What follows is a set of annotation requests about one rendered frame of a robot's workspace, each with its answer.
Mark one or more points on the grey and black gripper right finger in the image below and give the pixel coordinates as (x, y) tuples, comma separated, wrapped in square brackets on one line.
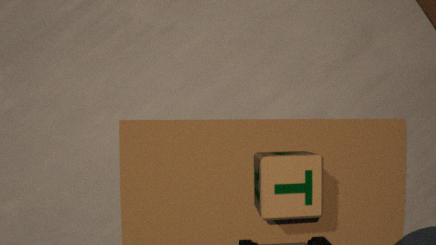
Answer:
[(318, 241)]

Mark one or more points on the tan flat mat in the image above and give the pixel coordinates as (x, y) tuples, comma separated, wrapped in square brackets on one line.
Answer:
[(191, 182)]

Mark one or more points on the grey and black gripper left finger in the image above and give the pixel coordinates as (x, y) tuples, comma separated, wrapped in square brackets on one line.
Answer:
[(246, 242)]

